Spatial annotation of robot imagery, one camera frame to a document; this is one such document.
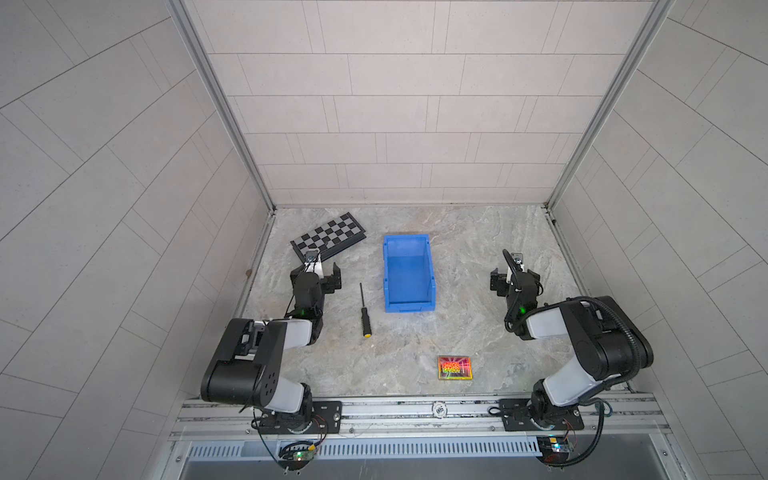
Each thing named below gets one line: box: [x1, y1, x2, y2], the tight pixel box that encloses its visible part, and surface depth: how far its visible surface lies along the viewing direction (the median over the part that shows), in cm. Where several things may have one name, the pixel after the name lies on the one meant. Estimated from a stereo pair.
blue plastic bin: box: [384, 234, 436, 313], surface depth 99 cm
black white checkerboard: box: [290, 212, 367, 263], surface depth 104 cm
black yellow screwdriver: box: [359, 282, 372, 338], surface depth 86 cm
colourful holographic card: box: [438, 356, 473, 380], surface depth 79 cm
